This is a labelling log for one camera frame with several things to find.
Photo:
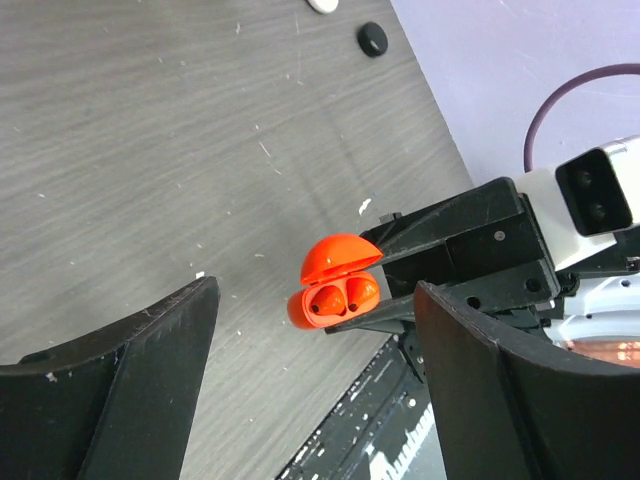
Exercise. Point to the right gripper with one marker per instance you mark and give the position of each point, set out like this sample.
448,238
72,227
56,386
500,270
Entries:
499,257

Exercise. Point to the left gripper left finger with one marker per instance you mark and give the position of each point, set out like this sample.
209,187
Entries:
116,403

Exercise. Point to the orange earbud case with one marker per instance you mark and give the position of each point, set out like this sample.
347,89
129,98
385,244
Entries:
332,261

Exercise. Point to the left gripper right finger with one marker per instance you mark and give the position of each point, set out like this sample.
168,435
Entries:
509,405

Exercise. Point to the pink plastic basket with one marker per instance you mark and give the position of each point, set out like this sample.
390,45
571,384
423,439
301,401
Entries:
617,352

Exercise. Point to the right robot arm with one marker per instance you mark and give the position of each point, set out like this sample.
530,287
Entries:
598,296

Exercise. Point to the orange earbud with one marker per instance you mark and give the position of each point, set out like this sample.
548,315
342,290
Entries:
362,294
328,301

